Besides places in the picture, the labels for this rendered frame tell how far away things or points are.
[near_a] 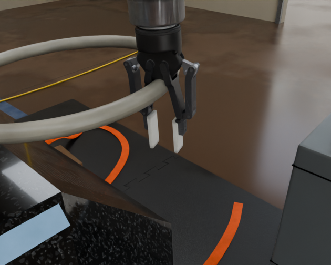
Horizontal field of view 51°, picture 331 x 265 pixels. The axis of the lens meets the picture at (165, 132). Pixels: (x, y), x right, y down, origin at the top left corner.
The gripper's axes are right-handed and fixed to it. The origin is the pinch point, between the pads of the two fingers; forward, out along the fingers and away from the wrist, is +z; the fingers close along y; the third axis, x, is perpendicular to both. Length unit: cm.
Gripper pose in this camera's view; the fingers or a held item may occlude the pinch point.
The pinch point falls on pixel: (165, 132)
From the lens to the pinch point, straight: 66.7
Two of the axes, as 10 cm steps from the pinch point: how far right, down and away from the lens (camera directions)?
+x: -4.0, 4.9, -7.8
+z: 0.6, 8.6, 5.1
